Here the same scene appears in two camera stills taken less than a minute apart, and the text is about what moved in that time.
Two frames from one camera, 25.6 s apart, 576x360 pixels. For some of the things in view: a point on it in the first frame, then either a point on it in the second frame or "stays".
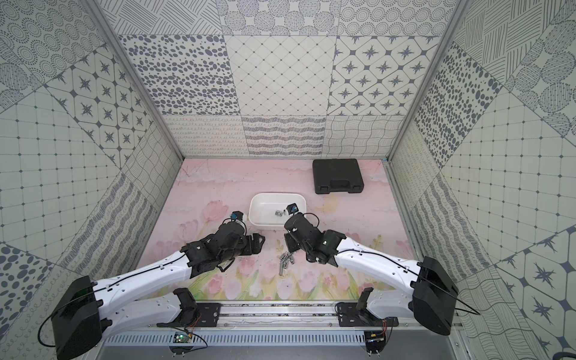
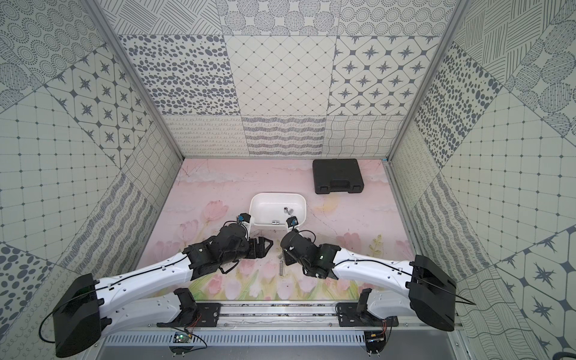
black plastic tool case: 337,175 stays
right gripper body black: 292,243 to 289,259
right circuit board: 375,341 stays
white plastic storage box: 262,207 stays
